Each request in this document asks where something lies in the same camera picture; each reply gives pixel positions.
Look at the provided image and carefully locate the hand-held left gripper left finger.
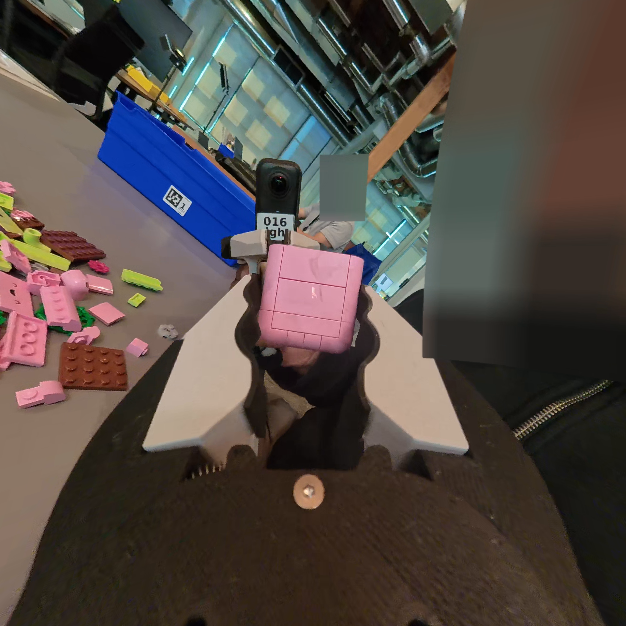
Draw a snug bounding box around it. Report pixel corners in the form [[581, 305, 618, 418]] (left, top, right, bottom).
[[142, 274, 269, 463]]

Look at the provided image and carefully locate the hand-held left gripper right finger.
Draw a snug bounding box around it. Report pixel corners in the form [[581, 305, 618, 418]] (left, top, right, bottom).
[[353, 285, 470, 470]]

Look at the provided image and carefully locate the pink toy brick block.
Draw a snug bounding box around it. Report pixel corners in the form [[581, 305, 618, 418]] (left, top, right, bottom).
[[258, 243, 365, 354]]

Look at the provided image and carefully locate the person's right hand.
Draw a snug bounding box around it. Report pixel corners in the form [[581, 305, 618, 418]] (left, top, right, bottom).
[[281, 348, 326, 377]]

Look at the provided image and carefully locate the brown studded plate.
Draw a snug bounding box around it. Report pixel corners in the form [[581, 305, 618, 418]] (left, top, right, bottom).
[[39, 230, 107, 263], [59, 342, 129, 392]]

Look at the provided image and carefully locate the blue plastic bin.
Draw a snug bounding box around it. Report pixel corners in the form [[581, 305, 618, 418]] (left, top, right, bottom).
[[97, 90, 260, 267]]

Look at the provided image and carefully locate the black tripod stand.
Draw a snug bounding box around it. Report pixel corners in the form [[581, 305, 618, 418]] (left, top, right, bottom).
[[149, 34, 189, 118]]

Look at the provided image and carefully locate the yellow box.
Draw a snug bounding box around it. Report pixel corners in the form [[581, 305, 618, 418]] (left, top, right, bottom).
[[126, 66, 162, 96]]

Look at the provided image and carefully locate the pile of colourful toy bricks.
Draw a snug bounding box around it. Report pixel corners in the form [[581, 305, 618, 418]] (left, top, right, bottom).
[[0, 180, 164, 409]]

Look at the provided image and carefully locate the person's black zip jacket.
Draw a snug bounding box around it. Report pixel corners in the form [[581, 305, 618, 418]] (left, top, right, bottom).
[[394, 289, 626, 626]]

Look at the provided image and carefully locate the grey panel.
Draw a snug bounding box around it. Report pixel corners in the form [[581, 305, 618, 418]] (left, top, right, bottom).
[[134, 0, 194, 86]]

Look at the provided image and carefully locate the black office chair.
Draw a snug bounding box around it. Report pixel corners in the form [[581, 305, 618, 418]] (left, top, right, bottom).
[[54, 7, 145, 120]]

